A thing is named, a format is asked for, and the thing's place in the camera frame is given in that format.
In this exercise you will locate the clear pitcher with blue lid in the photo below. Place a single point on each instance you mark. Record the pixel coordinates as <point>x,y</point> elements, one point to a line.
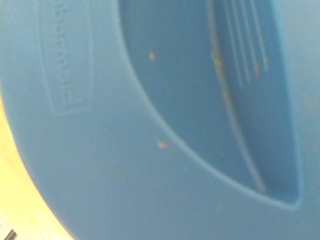
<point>160,120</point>

